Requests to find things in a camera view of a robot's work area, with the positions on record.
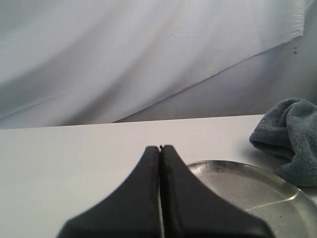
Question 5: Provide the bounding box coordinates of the grey-blue fleece towel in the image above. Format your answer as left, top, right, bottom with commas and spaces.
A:
249, 98, 317, 186

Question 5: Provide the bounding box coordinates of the round stainless steel plate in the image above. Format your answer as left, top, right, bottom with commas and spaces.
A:
187, 160, 317, 238

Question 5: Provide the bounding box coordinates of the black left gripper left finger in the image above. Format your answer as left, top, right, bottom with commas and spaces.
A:
57, 146, 161, 238

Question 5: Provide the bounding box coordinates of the white backdrop cloth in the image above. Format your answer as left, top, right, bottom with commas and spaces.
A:
0, 0, 308, 129

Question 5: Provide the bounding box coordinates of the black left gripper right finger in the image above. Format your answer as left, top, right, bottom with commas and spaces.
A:
159, 145, 271, 238

